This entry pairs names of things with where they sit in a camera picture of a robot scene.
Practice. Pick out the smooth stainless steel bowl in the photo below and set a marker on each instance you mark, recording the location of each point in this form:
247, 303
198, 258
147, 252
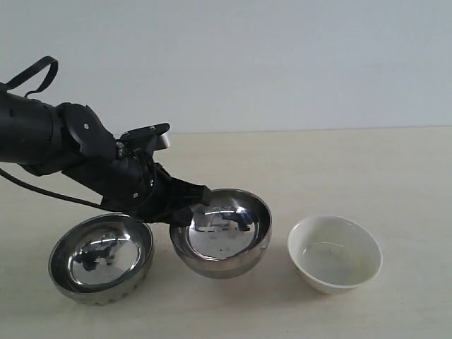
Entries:
226, 238

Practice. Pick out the ribbed stainless steel bowl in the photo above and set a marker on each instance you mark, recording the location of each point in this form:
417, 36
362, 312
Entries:
102, 259

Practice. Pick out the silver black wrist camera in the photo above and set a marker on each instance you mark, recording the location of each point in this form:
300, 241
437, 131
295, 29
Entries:
148, 138

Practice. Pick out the white ceramic bowl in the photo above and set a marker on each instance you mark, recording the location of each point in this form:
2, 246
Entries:
333, 254

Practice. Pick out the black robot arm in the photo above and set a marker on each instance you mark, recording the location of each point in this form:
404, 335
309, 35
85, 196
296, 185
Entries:
71, 139

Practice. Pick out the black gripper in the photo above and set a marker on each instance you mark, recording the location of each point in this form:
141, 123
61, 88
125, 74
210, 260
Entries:
141, 188

